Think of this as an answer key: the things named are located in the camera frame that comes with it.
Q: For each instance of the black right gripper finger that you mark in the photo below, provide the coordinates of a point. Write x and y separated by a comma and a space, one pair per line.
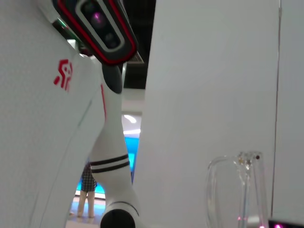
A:
287, 224

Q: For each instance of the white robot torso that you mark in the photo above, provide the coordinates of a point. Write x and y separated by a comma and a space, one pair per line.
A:
35, 118

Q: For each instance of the person in checkered dress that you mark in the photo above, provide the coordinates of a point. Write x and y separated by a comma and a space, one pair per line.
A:
88, 183

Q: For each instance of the blue lit display screen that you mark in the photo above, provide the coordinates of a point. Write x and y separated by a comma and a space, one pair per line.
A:
131, 152

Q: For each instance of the black red-rimmed head camera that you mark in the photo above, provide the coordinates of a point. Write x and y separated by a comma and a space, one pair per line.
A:
104, 31

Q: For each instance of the clear white glasses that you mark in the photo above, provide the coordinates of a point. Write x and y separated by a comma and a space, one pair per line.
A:
247, 166

